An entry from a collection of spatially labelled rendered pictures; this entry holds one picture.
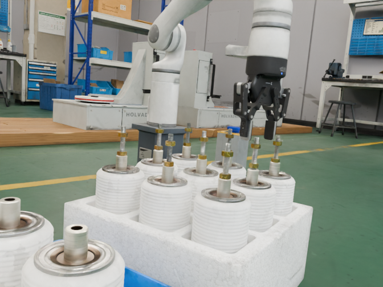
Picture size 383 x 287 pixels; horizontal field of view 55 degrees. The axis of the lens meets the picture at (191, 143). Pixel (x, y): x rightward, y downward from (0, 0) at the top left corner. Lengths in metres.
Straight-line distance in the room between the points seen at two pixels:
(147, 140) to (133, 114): 1.77
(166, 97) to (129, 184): 0.49
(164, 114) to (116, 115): 1.70
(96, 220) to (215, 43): 7.17
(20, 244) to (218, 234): 0.29
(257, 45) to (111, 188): 0.38
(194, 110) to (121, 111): 0.85
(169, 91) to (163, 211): 0.58
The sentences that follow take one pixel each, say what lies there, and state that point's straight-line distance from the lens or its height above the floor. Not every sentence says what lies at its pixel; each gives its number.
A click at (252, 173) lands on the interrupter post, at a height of 0.27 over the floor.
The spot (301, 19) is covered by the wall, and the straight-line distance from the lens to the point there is 6.72.
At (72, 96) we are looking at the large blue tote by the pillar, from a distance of 5.25.
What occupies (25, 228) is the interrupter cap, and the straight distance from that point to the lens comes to 0.46.
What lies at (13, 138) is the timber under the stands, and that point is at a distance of 2.45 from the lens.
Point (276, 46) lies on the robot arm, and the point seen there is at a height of 0.51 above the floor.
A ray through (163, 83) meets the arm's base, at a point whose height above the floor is 0.44.
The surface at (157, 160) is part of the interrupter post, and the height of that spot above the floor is 0.26.
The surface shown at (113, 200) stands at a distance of 0.72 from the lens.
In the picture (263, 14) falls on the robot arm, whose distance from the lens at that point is 0.69.
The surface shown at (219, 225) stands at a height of 0.22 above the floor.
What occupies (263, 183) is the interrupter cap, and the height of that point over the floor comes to 0.25.
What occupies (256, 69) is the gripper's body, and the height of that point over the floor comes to 0.47.
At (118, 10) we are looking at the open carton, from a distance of 6.13.
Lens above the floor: 0.42
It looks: 8 degrees down
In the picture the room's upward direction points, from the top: 5 degrees clockwise
